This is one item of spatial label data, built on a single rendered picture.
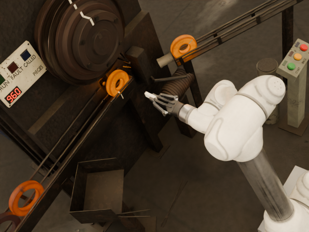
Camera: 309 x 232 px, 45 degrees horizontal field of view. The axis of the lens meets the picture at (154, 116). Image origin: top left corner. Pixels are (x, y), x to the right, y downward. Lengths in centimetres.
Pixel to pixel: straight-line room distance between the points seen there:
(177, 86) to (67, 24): 85
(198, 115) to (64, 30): 71
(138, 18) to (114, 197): 102
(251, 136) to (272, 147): 134
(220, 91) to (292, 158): 89
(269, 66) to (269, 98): 105
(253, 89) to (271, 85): 6
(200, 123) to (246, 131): 60
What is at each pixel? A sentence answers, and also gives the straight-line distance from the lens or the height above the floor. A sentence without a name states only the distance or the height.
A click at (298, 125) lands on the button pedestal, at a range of 258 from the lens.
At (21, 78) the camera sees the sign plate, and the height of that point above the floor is 113.
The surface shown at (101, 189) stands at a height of 60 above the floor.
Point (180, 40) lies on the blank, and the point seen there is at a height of 77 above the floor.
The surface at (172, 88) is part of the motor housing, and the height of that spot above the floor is 53.
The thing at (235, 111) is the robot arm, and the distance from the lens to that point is 118.
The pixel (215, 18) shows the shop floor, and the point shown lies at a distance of 347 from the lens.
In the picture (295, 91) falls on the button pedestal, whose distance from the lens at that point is 231.
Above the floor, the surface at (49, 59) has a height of 118.
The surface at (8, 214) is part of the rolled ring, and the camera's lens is 198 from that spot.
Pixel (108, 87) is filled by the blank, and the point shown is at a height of 77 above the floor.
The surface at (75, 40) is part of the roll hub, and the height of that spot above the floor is 121.
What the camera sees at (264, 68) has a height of 52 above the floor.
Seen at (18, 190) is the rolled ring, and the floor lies 77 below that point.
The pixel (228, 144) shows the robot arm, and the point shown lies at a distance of 116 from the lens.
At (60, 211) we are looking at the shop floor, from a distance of 272.
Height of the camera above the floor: 216
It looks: 49 degrees down
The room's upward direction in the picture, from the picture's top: 25 degrees counter-clockwise
